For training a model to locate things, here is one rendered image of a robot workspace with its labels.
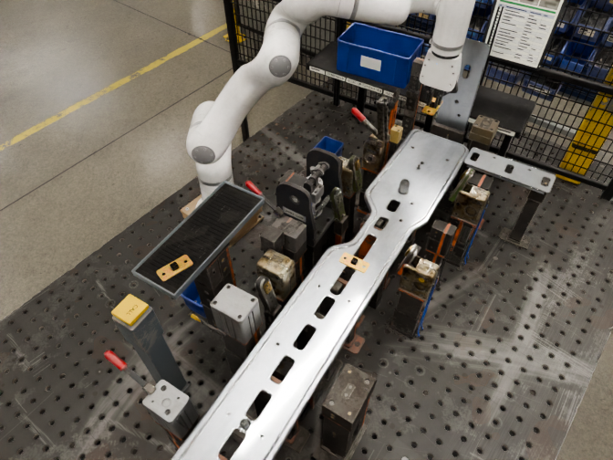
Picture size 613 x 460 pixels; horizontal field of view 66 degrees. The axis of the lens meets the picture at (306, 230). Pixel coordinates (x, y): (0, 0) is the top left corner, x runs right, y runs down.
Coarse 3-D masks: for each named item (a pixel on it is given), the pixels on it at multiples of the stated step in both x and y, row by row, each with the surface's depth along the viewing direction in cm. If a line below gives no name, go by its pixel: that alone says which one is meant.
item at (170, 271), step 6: (180, 258) 118; (186, 258) 118; (168, 264) 117; (174, 264) 116; (180, 264) 117; (186, 264) 117; (162, 270) 116; (168, 270) 116; (174, 270) 116; (180, 270) 116; (162, 276) 115; (168, 276) 115
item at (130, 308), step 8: (128, 296) 111; (120, 304) 110; (128, 304) 110; (136, 304) 110; (144, 304) 110; (112, 312) 109; (120, 312) 109; (128, 312) 108; (136, 312) 108; (128, 320) 107
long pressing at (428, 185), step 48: (432, 144) 170; (384, 192) 155; (432, 192) 155; (384, 240) 142; (288, 336) 122; (336, 336) 122; (240, 384) 114; (288, 384) 114; (192, 432) 107; (288, 432) 107
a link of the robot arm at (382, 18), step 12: (360, 0) 115; (372, 0) 115; (384, 0) 116; (396, 0) 116; (408, 0) 117; (420, 0) 125; (432, 0) 126; (360, 12) 117; (372, 12) 117; (384, 12) 117; (396, 12) 117; (408, 12) 118; (420, 12) 129; (432, 12) 129; (384, 24) 121; (396, 24) 120
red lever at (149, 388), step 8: (104, 352) 105; (112, 352) 105; (112, 360) 105; (120, 360) 106; (120, 368) 105; (128, 368) 106; (136, 376) 106; (144, 384) 107; (152, 384) 107; (152, 392) 106
